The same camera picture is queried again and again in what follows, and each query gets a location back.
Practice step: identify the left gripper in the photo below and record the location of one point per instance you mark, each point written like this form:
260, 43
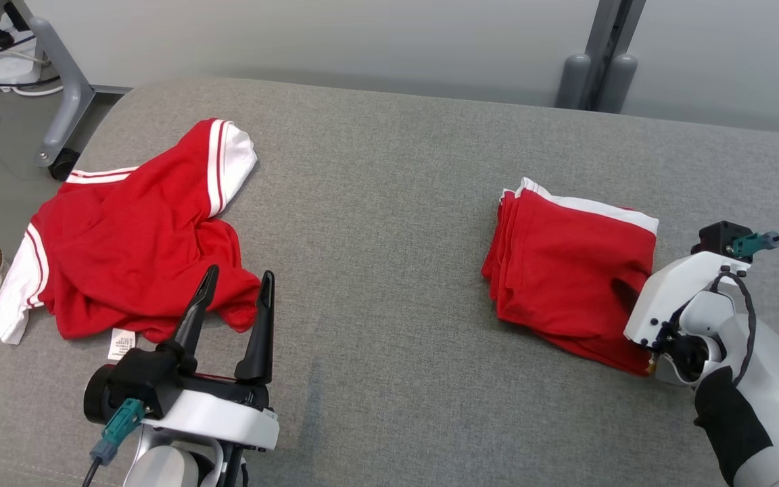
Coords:
227, 419

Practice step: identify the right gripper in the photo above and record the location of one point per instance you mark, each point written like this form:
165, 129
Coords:
667, 291

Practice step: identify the red shorts with white trim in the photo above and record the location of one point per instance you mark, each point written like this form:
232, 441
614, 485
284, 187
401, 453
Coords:
565, 270

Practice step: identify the red shirt with white sleeves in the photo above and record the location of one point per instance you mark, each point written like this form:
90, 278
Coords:
132, 243

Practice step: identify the grey wheeled stand leg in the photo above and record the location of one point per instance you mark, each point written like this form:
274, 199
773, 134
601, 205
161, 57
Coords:
68, 101

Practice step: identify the white power strip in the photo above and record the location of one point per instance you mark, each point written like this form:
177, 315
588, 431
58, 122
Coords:
14, 67

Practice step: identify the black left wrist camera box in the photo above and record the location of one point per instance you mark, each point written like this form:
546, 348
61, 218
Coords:
139, 379

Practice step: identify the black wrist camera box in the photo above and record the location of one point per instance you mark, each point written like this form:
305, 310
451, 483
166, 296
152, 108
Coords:
139, 379
717, 238

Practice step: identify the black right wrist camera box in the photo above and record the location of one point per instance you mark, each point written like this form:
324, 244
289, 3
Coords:
717, 238

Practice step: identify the grey metal partition post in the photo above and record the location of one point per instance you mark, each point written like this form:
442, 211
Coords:
599, 54

